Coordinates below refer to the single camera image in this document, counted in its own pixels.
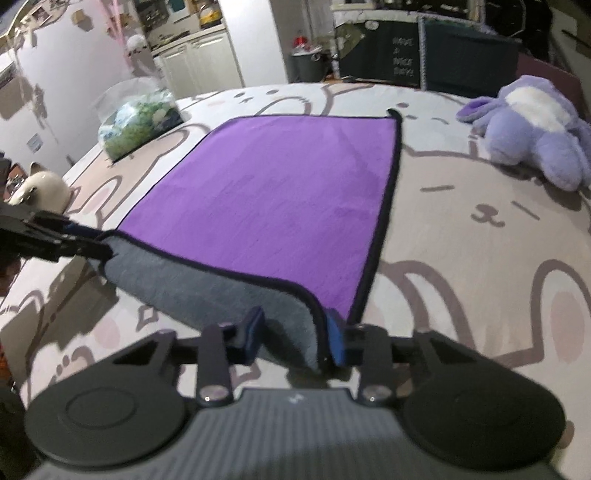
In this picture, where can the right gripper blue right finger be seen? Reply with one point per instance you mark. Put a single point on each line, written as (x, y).
(336, 328)

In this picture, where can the purple and grey towel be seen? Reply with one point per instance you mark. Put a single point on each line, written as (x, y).
(287, 213)

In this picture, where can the white kitchen cabinet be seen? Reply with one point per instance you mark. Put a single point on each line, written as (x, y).
(203, 62)

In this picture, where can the bunny print tablecloth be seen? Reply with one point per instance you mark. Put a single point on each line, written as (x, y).
(496, 259)

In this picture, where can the dark grey trash bin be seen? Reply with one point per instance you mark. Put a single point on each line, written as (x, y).
(308, 61)

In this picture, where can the green floral tissue pack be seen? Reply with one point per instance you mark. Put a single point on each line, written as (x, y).
(132, 113)

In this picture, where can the purple plush toy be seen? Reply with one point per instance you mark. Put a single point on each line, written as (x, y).
(531, 122)

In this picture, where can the cream cat-ear cup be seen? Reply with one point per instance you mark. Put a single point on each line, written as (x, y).
(43, 190)

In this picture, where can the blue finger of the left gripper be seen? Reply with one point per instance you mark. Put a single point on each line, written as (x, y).
(73, 231)

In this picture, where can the black have a nice day cloth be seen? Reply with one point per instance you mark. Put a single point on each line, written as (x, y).
(381, 51)

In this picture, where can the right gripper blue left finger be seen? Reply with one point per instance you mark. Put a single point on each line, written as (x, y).
(248, 337)

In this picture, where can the dark folded chair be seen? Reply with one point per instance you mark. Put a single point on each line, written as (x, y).
(463, 61)

